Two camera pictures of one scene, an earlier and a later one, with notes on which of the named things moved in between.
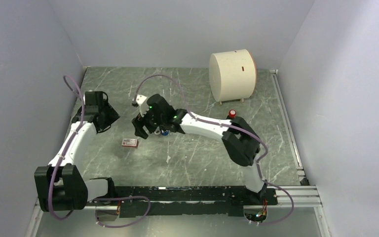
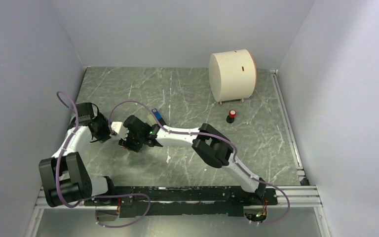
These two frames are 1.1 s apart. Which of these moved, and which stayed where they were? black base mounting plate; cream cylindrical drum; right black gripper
Moved: right black gripper
Stayed: cream cylindrical drum; black base mounting plate
